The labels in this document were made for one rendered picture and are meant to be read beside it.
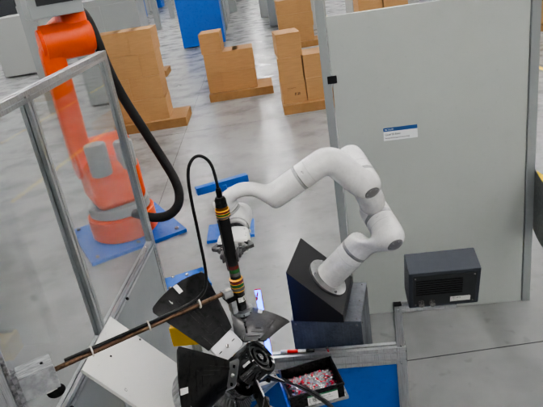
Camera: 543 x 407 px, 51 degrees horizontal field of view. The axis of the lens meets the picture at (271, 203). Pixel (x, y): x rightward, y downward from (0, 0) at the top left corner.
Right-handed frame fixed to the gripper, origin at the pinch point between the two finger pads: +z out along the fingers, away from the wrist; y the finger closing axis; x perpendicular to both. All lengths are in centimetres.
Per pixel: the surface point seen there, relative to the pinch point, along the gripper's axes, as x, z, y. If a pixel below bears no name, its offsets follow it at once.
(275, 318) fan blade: -38.8, -20.3, -7.3
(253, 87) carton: -135, -905, 88
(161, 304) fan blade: -13.3, 3.3, 24.4
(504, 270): -128, -179, -140
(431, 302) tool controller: -45, -31, -65
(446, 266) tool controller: -30, -31, -71
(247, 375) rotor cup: -33.7, 15.3, -1.1
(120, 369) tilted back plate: -25.7, 17.7, 36.6
